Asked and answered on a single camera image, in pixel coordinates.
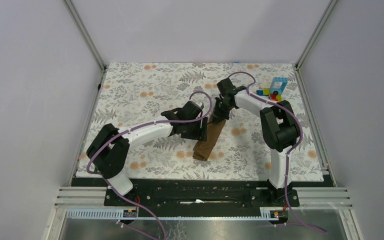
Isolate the floral patterned table mat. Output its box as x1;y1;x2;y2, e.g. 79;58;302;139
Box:
84;62;323;182

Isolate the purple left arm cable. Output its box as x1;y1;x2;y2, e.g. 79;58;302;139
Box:
85;91;213;240

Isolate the colourful toy block structure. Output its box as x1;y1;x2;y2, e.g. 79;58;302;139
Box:
256;77;289;102

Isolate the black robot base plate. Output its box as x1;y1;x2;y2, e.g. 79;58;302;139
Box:
71;178;334;218

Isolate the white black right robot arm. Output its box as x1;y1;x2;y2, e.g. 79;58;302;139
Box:
210;78;302;206

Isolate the white slotted cable duct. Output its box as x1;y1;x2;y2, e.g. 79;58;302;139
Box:
66;207;289;222

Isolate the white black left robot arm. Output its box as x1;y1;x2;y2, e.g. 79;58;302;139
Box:
86;100;208;206

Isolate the brown cloth napkin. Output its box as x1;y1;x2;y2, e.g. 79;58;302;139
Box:
192;116;227;161

